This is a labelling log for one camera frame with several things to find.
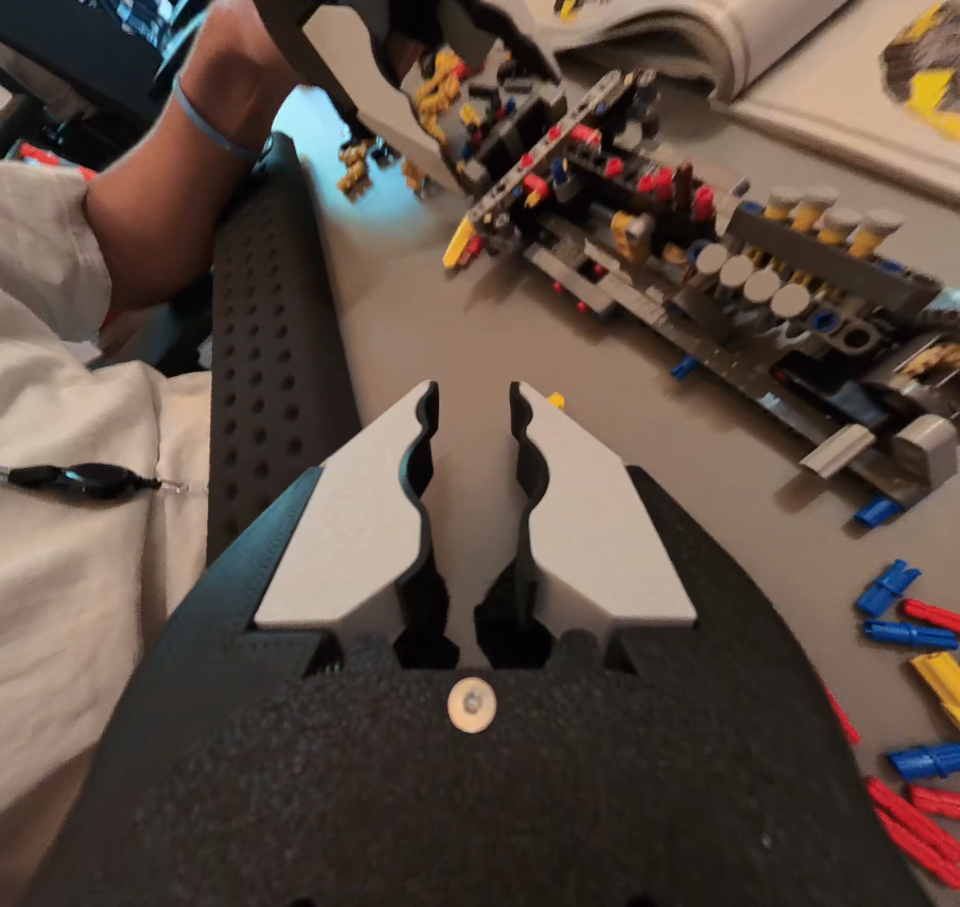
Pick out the person's left forearm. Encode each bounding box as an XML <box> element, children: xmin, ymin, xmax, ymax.
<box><xmin>82</xmin><ymin>93</ymin><xmax>264</xmax><ymax>316</ymax></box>

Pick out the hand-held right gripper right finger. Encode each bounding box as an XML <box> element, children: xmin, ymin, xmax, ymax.
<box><xmin>508</xmin><ymin>379</ymin><xmax>700</xmax><ymax>634</ymax></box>

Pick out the black badge reel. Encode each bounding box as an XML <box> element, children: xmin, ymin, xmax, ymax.
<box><xmin>0</xmin><ymin>461</ymin><xmax>187</xmax><ymax>502</ymax></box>

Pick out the white printed t-shirt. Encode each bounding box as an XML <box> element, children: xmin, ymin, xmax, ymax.
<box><xmin>0</xmin><ymin>160</ymin><xmax>216</xmax><ymax>907</ymax></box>

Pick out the black perforated armrest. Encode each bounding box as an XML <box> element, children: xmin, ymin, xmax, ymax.
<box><xmin>206</xmin><ymin>133</ymin><xmax>363</xmax><ymax>565</ymax></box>

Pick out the grey black lego chassis assembly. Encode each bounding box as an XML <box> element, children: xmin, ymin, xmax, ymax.
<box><xmin>442</xmin><ymin>70</ymin><xmax>960</xmax><ymax>511</ymax></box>

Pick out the blue wristband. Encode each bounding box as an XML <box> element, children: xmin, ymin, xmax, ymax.
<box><xmin>171</xmin><ymin>76</ymin><xmax>265</xmax><ymax>164</ymax></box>

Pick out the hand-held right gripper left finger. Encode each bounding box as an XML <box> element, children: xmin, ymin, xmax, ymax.
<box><xmin>253</xmin><ymin>379</ymin><xmax>444</xmax><ymax>634</ymax></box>

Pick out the pile of red blue lego pins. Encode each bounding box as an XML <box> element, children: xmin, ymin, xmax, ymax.
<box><xmin>821</xmin><ymin>494</ymin><xmax>960</xmax><ymax>889</ymax></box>

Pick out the pile of yellow lego pieces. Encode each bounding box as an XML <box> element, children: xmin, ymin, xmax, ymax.
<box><xmin>333</xmin><ymin>48</ymin><xmax>468</xmax><ymax>197</ymax></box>

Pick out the white instruction booklet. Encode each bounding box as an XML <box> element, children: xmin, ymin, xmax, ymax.
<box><xmin>513</xmin><ymin>0</ymin><xmax>960</xmax><ymax>211</ymax></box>

